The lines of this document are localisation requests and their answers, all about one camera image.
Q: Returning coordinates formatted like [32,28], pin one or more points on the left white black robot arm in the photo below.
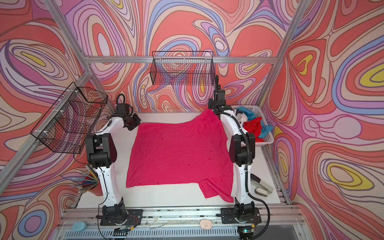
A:
[102,155]

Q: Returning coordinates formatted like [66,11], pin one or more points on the magenta pink t shirt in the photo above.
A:
[185,153]

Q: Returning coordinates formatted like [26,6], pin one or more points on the black wire basket wall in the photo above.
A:
[73,116]
[185,68]

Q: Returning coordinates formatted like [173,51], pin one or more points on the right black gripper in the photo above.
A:
[211,103]

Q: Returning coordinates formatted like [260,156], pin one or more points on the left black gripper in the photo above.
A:
[138,120]

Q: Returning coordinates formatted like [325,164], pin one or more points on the black wire basket left wall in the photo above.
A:
[73,116]

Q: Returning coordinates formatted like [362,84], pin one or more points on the red pencil cup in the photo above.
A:
[86,181]

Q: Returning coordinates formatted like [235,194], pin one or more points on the teal t shirt in basket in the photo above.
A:
[264,126]

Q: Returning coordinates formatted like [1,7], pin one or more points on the red t shirt in basket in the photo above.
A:
[254,126]

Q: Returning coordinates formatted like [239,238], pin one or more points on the white plastic laundry basket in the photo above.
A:
[264,126]

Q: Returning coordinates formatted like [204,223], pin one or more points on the grey stapler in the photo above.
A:
[261,188]

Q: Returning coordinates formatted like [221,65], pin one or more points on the pink round disc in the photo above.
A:
[206,224]

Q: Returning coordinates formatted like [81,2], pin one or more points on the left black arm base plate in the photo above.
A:
[132,217]

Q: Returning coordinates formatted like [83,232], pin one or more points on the black wire basket back wall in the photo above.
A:
[185,68]

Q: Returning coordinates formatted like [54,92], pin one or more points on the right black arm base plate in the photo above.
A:
[229,216]

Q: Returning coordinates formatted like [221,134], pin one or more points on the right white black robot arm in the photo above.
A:
[241,152]

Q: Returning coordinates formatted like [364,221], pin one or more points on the light blue round disc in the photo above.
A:
[79,226]

